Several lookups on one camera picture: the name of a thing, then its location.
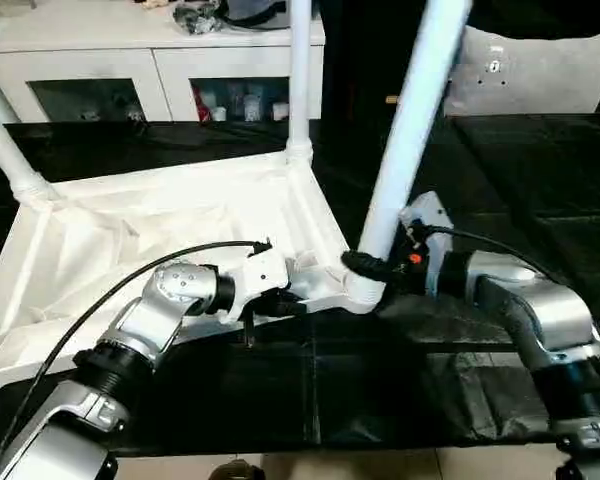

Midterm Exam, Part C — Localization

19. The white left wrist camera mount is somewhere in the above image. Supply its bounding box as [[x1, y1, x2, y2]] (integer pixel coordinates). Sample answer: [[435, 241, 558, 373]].
[[218, 248, 292, 325]]

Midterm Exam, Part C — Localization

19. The black cabinet with gold label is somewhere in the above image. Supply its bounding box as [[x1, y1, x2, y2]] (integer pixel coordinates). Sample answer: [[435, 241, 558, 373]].
[[319, 0, 600, 119]]

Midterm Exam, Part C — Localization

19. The red bottle in cabinet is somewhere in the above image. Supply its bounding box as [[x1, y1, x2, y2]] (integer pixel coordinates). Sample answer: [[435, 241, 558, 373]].
[[193, 86, 212, 122]]

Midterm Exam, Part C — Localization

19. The white glass-door cabinet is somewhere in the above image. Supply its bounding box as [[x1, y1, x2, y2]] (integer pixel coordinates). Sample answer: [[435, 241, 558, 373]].
[[0, 0, 327, 125]]

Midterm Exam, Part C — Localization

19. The white plastic table top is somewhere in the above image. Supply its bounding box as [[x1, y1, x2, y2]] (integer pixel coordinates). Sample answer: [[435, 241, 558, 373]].
[[0, 148, 387, 397]]

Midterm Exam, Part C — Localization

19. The white plastic table leg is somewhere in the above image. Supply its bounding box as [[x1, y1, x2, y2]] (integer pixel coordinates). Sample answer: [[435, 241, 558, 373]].
[[346, 0, 475, 315], [284, 0, 316, 170], [0, 88, 62, 205]]

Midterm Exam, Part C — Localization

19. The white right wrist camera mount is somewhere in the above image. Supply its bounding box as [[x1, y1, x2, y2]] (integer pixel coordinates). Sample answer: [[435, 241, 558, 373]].
[[398, 190, 455, 297]]

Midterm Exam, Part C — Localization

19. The black table mat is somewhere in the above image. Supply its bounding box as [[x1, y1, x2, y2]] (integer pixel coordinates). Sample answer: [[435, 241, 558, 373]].
[[0, 112, 600, 459]]

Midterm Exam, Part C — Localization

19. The white pillow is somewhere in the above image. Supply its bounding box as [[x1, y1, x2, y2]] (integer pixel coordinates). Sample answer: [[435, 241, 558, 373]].
[[442, 23, 600, 118]]

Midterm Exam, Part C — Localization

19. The grey bag with black strap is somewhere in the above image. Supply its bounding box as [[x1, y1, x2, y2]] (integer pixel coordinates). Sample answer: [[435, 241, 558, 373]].
[[218, 0, 327, 32]]

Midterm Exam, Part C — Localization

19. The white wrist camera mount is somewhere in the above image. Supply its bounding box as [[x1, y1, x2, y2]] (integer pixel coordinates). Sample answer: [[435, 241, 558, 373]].
[[398, 190, 455, 297], [218, 248, 292, 325]]

